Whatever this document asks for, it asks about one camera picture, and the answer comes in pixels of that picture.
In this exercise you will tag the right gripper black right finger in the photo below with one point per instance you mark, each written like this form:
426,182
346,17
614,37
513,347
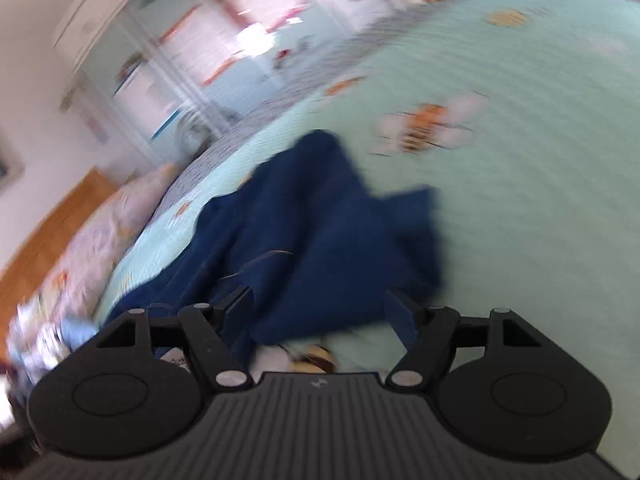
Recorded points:
428,337

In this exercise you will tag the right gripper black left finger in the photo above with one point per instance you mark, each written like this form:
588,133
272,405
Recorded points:
205,326

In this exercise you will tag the blue knit sweater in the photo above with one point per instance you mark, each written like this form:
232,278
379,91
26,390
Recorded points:
317,251

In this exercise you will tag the light blue garment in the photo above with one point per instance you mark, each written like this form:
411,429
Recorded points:
76,331

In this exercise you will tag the floral pink pillow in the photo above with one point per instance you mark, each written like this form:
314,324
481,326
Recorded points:
77,281

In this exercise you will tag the white patterned garment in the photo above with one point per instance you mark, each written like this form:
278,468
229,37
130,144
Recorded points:
34,342

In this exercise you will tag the wooden headboard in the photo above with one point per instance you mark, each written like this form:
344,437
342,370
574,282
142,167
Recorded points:
35,258

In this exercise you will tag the mint quilted bee bedspread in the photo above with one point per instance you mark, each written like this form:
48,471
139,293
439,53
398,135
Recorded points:
524,115

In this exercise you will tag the heart pattern bedsheet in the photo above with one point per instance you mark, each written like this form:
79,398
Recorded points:
336,62

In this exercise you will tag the sliding door wardrobe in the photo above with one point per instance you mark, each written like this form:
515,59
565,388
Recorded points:
178,75

